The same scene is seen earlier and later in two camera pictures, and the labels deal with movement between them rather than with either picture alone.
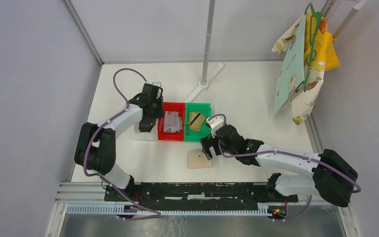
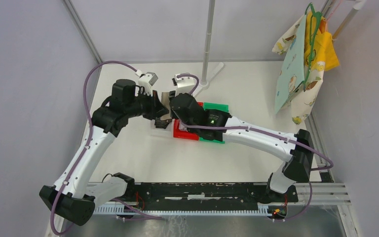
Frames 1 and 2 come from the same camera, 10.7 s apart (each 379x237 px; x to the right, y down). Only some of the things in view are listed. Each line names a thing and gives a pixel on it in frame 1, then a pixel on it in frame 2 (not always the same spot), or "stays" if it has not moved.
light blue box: (198, 159) → (165, 99)
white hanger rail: (357, 7) stays
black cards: (146, 124) → (163, 124)
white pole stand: (204, 84) stays
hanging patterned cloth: (298, 85) stays
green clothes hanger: (314, 19) stays
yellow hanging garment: (319, 46) stays
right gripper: (206, 149) → (173, 114)
